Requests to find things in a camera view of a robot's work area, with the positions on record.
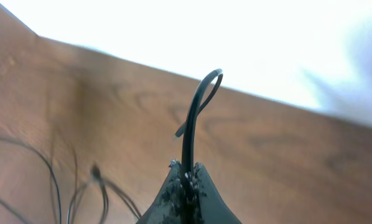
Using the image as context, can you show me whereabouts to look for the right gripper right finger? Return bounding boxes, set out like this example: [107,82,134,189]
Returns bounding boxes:
[193,162,241,224]

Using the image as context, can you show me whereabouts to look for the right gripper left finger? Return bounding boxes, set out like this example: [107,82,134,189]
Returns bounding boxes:
[137,159,182,224]

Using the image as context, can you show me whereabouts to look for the long thin black cable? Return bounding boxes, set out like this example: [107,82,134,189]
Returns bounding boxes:
[0,135,63,224]

